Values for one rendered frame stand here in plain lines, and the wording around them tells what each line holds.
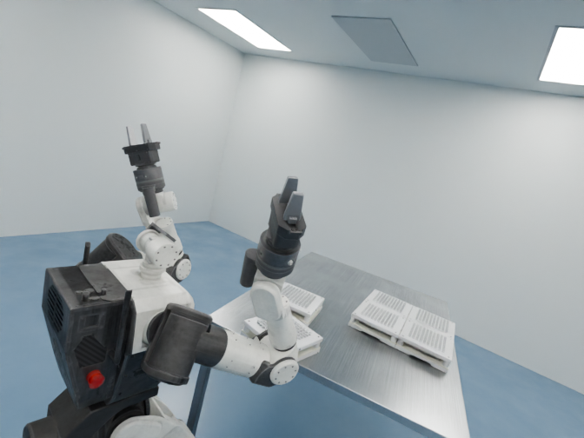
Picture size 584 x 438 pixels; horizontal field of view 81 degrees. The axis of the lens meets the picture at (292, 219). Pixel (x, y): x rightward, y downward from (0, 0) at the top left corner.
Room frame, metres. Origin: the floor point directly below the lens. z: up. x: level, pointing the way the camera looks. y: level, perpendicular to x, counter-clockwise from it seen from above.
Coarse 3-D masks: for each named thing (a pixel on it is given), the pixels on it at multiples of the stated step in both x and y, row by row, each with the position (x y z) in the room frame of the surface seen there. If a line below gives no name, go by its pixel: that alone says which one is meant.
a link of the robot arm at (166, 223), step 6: (138, 198) 1.09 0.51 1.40; (138, 204) 1.08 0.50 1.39; (138, 210) 1.08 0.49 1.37; (144, 216) 1.09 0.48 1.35; (156, 216) 1.16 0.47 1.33; (144, 222) 1.10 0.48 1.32; (150, 222) 1.11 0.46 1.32; (156, 222) 1.15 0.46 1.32; (162, 222) 1.15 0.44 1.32; (168, 222) 1.14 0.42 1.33; (162, 228) 1.12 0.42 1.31; (168, 228) 1.13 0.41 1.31
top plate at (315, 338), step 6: (252, 318) 1.32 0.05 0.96; (258, 318) 1.34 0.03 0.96; (294, 318) 1.42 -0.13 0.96; (246, 324) 1.28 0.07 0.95; (252, 324) 1.28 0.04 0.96; (258, 324) 1.29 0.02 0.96; (300, 324) 1.38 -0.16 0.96; (252, 330) 1.25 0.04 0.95; (258, 330) 1.24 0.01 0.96; (312, 330) 1.36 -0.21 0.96; (306, 336) 1.29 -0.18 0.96; (312, 336) 1.31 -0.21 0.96; (318, 336) 1.32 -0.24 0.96; (300, 342) 1.24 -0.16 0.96; (306, 342) 1.25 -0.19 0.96; (312, 342) 1.27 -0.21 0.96; (318, 342) 1.30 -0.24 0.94
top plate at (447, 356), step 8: (408, 320) 1.74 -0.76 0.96; (408, 328) 1.63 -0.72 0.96; (400, 336) 1.53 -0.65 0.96; (408, 336) 1.54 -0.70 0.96; (432, 336) 1.61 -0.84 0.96; (416, 344) 1.49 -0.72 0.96; (424, 344) 1.51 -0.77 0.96; (448, 344) 1.58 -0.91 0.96; (432, 352) 1.46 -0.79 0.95; (440, 352) 1.47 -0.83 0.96; (448, 352) 1.49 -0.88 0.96; (448, 360) 1.43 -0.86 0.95
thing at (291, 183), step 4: (288, 176) 0.66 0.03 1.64; (292, 176) 0.66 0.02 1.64; (296, 176) 0.66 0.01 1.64; (288, 180) 0.65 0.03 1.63; (292, 180) 0.66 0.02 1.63; (296, 180) 0.66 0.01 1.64; (284, 184) 0.66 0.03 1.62; (288, 184) 0.66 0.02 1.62; (292, 184) 0.66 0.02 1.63; (296, 184) 0.66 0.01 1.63; (284, 188) 0.66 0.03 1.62; (288, 188) 0.66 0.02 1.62; (292, 188) 0.67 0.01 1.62; (296, 188) 0.67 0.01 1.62; (284, 192) 0.67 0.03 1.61; (288, 192) 0.67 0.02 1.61; (280, 196) 0.67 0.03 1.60; (284, 196) 0.67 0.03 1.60; (288, 196) 0.67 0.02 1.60; (280, 200) 0.67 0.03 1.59; (284, 200) 0.67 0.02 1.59; (288, 200) 0.68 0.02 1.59
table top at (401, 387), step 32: (320, 256) 2.69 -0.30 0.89; (320, 288) 2.03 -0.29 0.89; (352, 288) 2.18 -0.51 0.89; (384, 288) 2.35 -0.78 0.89; (224, 320) 1.38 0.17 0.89; (320, 320) 1.61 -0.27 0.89; (448, 320) 2.07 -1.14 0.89; (320, 352) 1.33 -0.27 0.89; (352, 352) 1.39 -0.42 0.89; (384, 352) 1.47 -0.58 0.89; (352, 384) 1.17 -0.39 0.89; (384, 384) 1.22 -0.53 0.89; (416, 384) 1.28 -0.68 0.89; (448, 384) 1.35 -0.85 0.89; (416, 416) 1.09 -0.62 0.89; (448, 416) 1.13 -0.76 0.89
